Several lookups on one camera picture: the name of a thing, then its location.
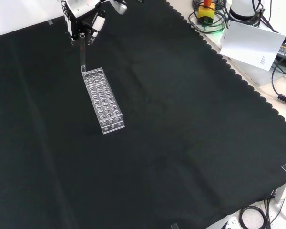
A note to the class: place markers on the black bench cloth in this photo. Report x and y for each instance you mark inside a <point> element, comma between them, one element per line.
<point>157,143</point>

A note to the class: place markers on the white power strip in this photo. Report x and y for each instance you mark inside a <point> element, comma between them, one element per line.
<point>230,223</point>

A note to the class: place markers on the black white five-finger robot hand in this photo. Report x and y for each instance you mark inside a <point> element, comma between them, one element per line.
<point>77,10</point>

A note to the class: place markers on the yellow stop button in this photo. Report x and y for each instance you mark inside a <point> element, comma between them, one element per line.
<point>206,12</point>

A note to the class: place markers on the clear glass test tube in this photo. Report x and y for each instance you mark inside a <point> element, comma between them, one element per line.
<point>82,52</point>

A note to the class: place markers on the clear plastic test tube rack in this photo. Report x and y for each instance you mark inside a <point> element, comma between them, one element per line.
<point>102,102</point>

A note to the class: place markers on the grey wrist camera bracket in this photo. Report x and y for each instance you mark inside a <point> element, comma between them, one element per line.
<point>120,7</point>

